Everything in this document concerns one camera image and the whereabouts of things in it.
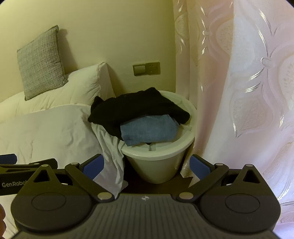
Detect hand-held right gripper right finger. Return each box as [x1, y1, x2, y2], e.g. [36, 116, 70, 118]
[177, 154, 273, 203]

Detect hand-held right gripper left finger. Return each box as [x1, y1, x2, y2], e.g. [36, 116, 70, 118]
[23, 154, 114, 203]

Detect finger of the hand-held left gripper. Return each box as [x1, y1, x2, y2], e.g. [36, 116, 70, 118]
[0, 154, 18, 165]
[0, 158, 58, 176]

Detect white plastic laundry basket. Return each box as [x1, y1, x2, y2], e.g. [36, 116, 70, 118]
[121, 90, 197, 184]

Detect black garment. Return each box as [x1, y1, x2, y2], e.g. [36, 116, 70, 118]
[88, 87, 190, 141]

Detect person's left hand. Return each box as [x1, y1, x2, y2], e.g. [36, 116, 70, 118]
[0, 204, 7, 231]

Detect white bed duvet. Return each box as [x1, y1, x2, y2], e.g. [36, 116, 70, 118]
[0, 103, 129, 239]

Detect denim blue cloth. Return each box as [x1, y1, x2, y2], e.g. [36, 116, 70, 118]
[120, 114, 180, 146]

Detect white bed pillow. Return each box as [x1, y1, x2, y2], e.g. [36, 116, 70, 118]
[0, 62, 115, 122]

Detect pale patterned curtain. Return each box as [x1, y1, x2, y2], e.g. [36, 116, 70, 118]
[172, 0, 294, 237]

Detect grey woven pillow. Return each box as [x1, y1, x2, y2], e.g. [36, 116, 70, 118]
[17, 26, 69, 101]

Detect bronze wall switch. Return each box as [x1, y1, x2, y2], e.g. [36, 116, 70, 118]
[133, 64, 147, 76]

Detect bronze wall socket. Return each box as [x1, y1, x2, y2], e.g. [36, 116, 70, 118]
[145, 62, 160, 75]

